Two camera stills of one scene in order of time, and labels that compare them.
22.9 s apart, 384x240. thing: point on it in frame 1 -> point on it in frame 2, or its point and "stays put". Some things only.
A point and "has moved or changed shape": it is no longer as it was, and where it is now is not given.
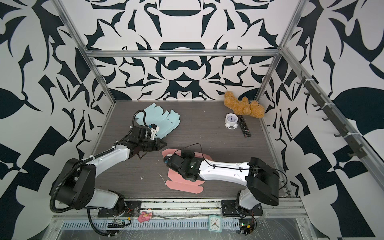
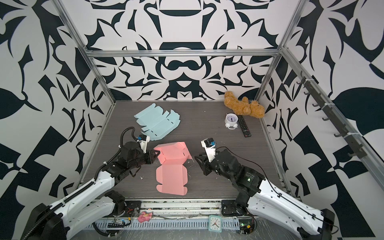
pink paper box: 178,184 has moved or changed shape
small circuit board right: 247,225 stays put
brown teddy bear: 239,107 stays put
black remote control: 246,130 stays put
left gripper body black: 150,145 -> 142,159
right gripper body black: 187,156 -> 214,166
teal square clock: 215,223 stays put
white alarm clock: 231,120 stays put
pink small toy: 144,217 stays put
